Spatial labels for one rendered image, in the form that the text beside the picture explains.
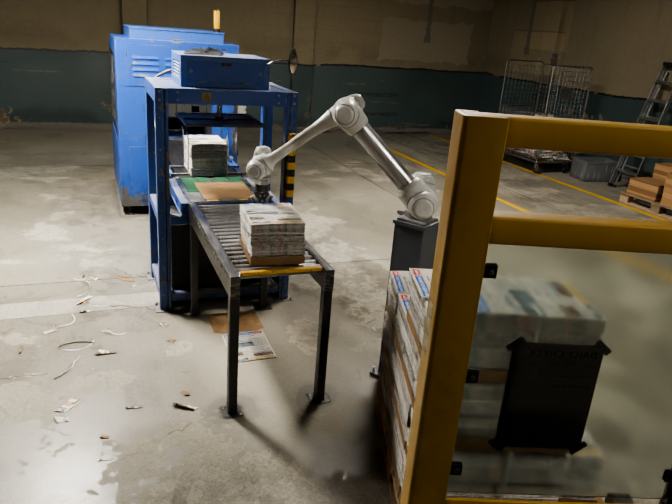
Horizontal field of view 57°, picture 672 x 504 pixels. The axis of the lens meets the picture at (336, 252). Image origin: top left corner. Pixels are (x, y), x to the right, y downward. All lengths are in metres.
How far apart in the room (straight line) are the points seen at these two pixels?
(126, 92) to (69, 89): 5.21
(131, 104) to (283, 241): 3.60
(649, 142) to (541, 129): 0.22
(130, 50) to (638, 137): 5.54
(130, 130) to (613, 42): 7.84
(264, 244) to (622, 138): 2.15
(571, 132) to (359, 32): 11.39
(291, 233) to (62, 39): 8.81
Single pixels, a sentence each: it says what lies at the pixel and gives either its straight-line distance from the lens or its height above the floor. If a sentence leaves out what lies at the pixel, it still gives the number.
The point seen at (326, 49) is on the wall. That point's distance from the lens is 12.36.
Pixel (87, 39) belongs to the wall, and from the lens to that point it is 11.57.
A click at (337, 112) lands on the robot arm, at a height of 1.60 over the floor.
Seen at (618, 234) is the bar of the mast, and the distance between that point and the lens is 1.40.
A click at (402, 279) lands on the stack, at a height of 0.83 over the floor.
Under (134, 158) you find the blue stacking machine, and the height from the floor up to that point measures 0.60.
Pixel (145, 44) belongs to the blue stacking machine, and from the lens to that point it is 6.45.
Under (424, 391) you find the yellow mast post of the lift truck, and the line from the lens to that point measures 1.42.
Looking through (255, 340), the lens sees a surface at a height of 0.01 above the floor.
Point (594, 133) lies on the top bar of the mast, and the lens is 1.32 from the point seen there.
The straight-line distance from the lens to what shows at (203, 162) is 5.02.
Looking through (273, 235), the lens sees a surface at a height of 0.97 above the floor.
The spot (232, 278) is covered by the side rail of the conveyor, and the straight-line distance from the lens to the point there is 3.06.
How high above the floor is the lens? 1.99
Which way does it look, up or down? 20 degrees down
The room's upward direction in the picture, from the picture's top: 5 degrees clockwise
